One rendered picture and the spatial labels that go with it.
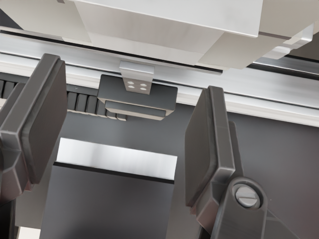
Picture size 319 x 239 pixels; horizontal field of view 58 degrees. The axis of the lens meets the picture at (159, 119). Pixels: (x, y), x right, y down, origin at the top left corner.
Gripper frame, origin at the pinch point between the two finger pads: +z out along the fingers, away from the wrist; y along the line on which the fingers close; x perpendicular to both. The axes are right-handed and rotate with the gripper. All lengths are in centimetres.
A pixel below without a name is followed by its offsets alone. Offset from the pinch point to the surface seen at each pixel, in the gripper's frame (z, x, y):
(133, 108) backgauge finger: 24.4, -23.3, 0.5
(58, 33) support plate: 12.6, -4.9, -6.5
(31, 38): 14.8, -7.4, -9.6
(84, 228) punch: 2.1, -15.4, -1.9
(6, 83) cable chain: 38, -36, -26
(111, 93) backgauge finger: 25.1, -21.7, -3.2
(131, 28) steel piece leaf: 9.4, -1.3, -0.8
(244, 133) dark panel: 44, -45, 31
